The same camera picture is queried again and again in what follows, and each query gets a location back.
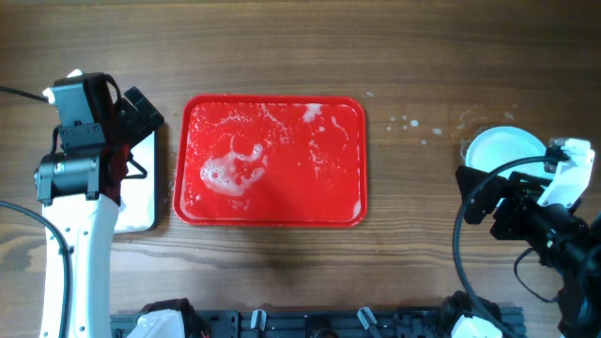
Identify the white plate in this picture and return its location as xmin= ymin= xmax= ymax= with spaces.
xmin=462 ymin=126 xmax=546 ymax=172

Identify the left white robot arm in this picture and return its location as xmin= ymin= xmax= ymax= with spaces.
xmin=34 ymin=84 xmax=164 ymax=337

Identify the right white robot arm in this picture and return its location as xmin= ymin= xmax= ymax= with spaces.
xmin=452 ymin=138 xmax=600 ymax=337

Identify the black soapy water tray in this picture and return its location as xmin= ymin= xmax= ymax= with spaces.
xmin=114 ymin=131 xmax=161 ymax=235

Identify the red plastic tray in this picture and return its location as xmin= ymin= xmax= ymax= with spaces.
xmin=173 ymin=94 xmax=368 ymax=228

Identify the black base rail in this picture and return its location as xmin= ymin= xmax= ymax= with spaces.
xmin=108 ymin=305 xmax=526 ymax=338

